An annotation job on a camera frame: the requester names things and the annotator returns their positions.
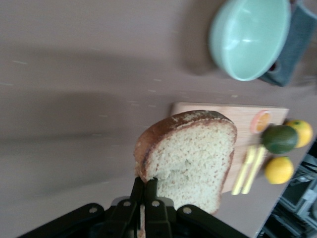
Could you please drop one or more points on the orange fruit slice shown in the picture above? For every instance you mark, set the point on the orange fruit slice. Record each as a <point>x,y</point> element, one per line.
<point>261,121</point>

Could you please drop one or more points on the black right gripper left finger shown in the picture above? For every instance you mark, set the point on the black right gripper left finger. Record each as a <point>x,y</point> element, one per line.
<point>126,218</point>

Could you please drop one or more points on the grey folded cloth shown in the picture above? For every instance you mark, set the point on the grey folded cloth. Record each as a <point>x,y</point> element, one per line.
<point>299,44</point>

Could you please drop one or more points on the mint green bowl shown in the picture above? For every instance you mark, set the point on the mint green bowl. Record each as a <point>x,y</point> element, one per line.
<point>247,37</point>

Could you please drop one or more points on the yellow lemon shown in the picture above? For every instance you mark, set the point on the yellow lemon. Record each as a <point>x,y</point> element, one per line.
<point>303,134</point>
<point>279,170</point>

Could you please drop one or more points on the wooden cutting board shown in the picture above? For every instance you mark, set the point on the wooden cutting board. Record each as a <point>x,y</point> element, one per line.
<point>242,138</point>

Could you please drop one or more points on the dark green avocado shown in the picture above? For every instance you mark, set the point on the dark green avocado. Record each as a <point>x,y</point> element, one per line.
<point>280,138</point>

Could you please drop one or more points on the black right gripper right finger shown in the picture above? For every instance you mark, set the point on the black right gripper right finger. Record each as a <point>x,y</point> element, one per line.
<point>156,218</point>

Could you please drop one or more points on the yellow plastic fork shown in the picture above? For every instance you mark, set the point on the yellow plastic fork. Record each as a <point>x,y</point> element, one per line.
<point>242,173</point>

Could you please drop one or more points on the yellow plastic knife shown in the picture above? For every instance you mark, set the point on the yellow plastic knife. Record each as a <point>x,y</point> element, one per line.
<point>252,173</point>

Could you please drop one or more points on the bread slice sandwich lid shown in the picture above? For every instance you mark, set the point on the bread slice sandwich lid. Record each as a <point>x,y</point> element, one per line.
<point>193,153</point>

